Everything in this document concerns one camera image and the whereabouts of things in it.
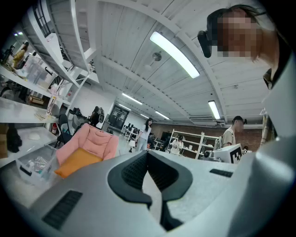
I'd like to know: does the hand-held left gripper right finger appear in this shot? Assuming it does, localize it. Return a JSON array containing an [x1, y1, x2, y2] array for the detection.
[[147, 150, 241, 237]]

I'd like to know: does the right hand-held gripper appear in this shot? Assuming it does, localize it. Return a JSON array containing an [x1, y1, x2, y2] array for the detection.
[[209, 143, 249, 164]]

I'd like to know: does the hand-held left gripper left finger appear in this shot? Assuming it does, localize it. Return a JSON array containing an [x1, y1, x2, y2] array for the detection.
[[29, 150, 166, 237]]

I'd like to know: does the orange cushion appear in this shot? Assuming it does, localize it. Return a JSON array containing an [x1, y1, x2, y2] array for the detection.
[[54, 148, 104, 179]]

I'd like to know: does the white open shelf unit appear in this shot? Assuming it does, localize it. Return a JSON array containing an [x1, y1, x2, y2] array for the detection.
[[170, 128, 220, 160]]

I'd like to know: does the ceiling air conditioner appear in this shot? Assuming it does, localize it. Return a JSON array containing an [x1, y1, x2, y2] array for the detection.
[[189, 115, 225, 127]]

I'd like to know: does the pink padded sofa chair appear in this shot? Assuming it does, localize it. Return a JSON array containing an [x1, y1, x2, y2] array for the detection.
[[56, 122, 119, 166]]

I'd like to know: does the clear plastic bin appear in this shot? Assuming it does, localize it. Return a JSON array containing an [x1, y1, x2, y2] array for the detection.
[[15, 145, 58, 186]]

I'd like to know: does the black folding chair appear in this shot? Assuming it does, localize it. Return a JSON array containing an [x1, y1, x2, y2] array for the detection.
[[54, 113, 74, 149]]

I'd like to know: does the white desk with monitors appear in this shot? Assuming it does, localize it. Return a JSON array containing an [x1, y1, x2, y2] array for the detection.
[[122, 124, 141, 142]]

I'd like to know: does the grey chair with black legs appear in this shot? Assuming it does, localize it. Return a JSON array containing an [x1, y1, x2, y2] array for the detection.
[[73, 114, 90, 130]]

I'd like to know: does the yellow plaid shirt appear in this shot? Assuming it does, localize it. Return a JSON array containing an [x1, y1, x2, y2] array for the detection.
[[260, 68, 278, 149]]

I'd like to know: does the black framed glass door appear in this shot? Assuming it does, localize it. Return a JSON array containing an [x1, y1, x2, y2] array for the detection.
[[108, 104, 130, 130]]

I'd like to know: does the black cloth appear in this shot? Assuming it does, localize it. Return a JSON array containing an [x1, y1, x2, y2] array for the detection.
[[6, 124, 23, 153]]

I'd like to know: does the cardboard box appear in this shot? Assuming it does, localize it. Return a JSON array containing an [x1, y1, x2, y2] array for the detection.
[[0, 124, 9, 159]]

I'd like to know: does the pale pink plastic toy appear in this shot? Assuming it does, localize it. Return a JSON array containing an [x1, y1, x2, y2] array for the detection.
[[47, 80, 64, 116]]

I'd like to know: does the white metal shelving rack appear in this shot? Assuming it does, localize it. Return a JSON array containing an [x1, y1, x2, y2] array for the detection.
[[0, 0, 100, 167]]

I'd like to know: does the person's head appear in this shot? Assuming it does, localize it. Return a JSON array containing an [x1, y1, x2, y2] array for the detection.
[[217, 4, 282, 77]]

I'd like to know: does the black head-worn camera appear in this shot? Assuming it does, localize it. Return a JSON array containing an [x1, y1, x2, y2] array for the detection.
[[197, 8, 222, 58]]

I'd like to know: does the clear black-handled storage box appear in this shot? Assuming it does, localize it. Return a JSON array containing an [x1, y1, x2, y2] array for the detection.
[[24, 55, 58, 90]]

